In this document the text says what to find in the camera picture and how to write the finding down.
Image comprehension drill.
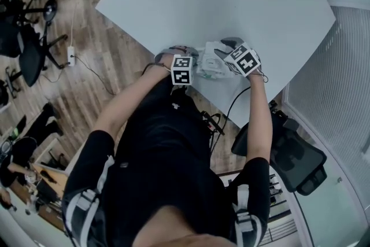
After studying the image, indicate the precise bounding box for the black wrist strap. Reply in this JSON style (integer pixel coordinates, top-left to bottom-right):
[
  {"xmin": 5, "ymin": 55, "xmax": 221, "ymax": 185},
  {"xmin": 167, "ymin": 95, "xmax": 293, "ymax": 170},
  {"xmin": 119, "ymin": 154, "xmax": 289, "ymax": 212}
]
[{"xmin": 142, "ymin": 61, "xmax": 172, "ymax": 74}]

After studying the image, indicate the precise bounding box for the black device with red parts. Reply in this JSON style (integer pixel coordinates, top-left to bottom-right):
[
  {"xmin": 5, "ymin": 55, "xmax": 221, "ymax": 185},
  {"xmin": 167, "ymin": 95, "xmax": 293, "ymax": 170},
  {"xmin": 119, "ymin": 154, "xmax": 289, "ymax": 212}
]
[{"xmin": 200, "ymin": 110, "xmax": 227, "ymax": 137}]

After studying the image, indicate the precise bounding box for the black mesh office chair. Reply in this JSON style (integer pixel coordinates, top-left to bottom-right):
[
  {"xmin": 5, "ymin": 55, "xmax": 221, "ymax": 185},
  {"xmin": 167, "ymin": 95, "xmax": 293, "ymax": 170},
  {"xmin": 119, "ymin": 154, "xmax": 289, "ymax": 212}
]
[{"xmin": 230, "ymin": 111, "xmax": 328, "ymax": 197}]

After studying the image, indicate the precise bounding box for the person's right forearm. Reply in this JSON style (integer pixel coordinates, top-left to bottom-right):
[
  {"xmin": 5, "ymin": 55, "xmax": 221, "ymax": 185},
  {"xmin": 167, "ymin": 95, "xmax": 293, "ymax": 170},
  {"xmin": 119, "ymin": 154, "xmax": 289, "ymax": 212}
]
[{"xmin": 245, "ymin": 72, "xmax": 274, "ymax": 161}]

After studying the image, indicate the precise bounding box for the person's black-clothed torso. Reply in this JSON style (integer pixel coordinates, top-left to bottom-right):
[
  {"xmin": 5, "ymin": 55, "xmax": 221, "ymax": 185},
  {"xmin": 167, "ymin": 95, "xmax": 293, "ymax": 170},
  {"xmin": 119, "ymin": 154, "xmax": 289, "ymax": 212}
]
[{"xmin": 61, "ymin": 78, "xmax": 272, "ymax": 247}]

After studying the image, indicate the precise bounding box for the black chair base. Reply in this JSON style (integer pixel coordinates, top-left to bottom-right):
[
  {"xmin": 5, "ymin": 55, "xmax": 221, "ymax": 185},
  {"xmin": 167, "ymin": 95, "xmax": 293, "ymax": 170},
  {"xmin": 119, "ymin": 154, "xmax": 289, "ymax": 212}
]
[{"xmin": 0, "ymin": 65, "xmax": 23, "ymax": 108}]

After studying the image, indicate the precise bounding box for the white wet wipes pack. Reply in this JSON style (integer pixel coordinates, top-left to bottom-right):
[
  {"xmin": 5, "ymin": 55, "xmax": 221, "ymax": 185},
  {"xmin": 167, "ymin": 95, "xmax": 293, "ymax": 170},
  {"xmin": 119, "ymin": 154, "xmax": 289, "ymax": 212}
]
[{"xmin": 196, "ymin": 41, "xmax": 234, "ymax": 80}]

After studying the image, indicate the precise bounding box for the person's left forearm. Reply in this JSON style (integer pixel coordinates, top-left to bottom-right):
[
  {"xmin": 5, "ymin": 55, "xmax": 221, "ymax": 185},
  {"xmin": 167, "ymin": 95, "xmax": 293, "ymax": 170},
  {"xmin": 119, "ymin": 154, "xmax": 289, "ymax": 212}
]
[{"xmin": 92, "ymin": 65, "xmax": 173, "ymax": 137}]

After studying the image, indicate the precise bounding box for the grey shoulder harness strap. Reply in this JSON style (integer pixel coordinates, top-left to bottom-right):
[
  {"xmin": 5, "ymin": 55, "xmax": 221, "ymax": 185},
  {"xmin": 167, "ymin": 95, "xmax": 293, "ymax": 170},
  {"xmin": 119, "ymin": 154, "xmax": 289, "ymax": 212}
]
[
  {"xmin": 65, "ymin": 154, "xmax": 114, "ymax": 242},
  {"xmin": 231, "ymin": 183, "xmax": 263, "ymax": 247}
]

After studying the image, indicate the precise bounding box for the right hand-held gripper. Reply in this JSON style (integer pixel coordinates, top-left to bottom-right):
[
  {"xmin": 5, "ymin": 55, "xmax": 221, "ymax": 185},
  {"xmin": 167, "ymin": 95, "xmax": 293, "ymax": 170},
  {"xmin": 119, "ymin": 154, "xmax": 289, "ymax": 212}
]
[{"xmin": 213, "ymin": 36, "xmax": 262, "ymax": 78}]

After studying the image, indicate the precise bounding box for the white power strip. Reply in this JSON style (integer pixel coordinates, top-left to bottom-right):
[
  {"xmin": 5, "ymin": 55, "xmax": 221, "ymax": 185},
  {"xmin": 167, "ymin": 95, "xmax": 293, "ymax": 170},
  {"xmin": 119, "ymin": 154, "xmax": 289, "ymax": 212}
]
[{"xmin": 66, "ymin": 45, "xmax": 76, "ymax": 67}]

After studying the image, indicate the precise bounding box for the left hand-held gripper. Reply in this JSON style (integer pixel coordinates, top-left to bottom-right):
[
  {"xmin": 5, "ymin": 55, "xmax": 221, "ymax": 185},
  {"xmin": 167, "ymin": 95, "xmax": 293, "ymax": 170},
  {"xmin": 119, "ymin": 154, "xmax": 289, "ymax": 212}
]
[{"xmin": 154, "ymin": 45, "xmax": 201, "ymax": 86}]

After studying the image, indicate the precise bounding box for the black floor cable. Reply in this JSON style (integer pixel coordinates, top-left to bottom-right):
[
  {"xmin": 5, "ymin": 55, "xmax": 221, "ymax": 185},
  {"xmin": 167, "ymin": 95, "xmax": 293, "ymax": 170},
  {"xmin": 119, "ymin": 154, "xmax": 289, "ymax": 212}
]
[{"xmin": 46, "ymin": 55, "xmax": 116, "ymax": 95}]

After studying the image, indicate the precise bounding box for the white metal rack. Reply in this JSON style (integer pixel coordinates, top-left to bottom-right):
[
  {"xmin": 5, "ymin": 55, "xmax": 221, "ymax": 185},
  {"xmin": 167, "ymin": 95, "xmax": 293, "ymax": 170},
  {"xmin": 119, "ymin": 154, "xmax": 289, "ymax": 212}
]
[{"xmin": 219, "ymin": 169, "xmax": 299, "ymax": 244}]

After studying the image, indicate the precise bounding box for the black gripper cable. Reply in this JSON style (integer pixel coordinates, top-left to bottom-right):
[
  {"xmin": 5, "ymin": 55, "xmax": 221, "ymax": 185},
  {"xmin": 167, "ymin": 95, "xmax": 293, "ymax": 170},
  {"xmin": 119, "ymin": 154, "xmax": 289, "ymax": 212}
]
[{"xmin": 224, "ymin": 67, "xmax": 269, "ymax": 123}]

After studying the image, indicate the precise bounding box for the wooden desk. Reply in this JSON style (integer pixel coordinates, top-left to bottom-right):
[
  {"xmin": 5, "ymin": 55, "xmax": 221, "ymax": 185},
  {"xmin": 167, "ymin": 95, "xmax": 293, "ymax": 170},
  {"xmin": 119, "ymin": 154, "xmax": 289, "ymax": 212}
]
[{"xmin": 8, "ymin": 161, "xmax": 71, "ymax": 233}]

